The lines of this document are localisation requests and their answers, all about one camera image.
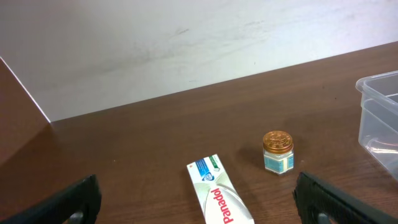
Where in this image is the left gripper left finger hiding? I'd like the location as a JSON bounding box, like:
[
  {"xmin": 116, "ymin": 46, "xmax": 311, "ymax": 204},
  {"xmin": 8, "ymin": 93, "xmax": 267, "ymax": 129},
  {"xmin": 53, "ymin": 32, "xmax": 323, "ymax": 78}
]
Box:
[{"xmin": 1, "ymin": 174, "xmax": 102, "ymax": 224}]

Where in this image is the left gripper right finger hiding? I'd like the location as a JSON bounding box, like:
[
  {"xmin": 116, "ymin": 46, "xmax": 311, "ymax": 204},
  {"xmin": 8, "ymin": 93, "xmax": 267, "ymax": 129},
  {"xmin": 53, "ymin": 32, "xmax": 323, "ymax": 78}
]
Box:
[{"xmin": 293, "ymin": 172, "xmax": 397, "ymax": 224}]

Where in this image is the white Panadol box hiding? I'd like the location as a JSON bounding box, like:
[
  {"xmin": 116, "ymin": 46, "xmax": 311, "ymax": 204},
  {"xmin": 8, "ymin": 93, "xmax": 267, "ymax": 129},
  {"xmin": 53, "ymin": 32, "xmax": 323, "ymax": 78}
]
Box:
[{"xmin": 187, "ymin": 154, "xmax": 254, "ymax": 224}]

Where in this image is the clear plastic container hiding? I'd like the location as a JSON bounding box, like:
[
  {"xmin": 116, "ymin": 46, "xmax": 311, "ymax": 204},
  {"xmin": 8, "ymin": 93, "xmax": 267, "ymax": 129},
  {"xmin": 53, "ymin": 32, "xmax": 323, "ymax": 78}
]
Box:
[{"xmin": 356, "ymin": 71, "xmax": 397, "ymax": 179}]

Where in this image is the gold-lid balm jar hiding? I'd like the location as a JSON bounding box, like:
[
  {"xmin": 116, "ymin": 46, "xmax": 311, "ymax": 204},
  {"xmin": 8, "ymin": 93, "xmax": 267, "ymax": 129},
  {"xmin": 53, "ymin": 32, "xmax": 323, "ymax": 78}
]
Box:
[{"xmin": 262, "ymin": 131, "xmax": 294, "ymax": 175}]

